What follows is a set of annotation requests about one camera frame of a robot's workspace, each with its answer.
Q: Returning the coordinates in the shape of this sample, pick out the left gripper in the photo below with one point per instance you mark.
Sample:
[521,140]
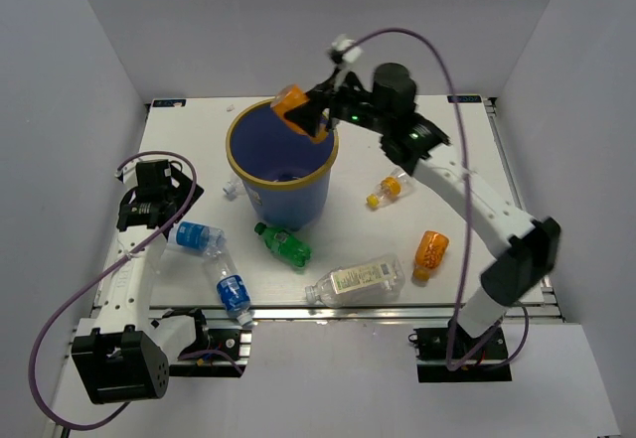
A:
[184,187]

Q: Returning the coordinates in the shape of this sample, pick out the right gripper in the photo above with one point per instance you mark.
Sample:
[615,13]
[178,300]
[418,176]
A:
[309,114]

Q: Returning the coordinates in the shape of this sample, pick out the blue label water bottle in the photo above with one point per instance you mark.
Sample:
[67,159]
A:
[195,238]

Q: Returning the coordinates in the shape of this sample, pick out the orange patterned bottle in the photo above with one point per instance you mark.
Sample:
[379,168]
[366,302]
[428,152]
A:
[429,254]

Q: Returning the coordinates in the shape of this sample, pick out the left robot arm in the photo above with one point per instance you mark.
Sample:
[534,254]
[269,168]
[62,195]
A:
[127,355]

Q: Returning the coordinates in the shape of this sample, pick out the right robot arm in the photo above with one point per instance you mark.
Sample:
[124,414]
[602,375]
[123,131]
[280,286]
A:
[524,248]

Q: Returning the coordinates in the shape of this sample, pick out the blue plastic bin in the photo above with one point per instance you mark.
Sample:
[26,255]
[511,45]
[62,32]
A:
[286,175]

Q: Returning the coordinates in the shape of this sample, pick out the clear bottle white cap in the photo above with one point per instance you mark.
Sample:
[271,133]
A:
[233,189]

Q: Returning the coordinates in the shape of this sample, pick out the small clear orange cap bottle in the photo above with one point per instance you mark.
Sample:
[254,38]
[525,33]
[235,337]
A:
[394,186]

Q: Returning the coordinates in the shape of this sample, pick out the blue label bottle near edge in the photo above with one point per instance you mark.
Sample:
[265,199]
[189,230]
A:
[232,292]

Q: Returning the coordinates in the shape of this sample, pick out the green plastic bottle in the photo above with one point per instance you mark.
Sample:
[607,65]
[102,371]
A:
[284,245]

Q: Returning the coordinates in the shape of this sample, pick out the large clear labelled bottle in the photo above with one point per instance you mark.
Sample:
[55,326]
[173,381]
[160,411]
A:
[375,282]

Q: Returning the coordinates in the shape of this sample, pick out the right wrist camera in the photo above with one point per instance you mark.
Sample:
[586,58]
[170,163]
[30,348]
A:
[344,51]

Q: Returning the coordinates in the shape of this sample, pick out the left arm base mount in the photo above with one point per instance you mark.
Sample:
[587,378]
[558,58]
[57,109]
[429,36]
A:
[195,348]

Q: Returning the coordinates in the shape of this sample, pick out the aluminium table frame rail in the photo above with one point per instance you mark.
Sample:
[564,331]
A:
[346,233]

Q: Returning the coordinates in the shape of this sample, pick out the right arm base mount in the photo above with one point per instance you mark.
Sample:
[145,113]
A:
[484,365]

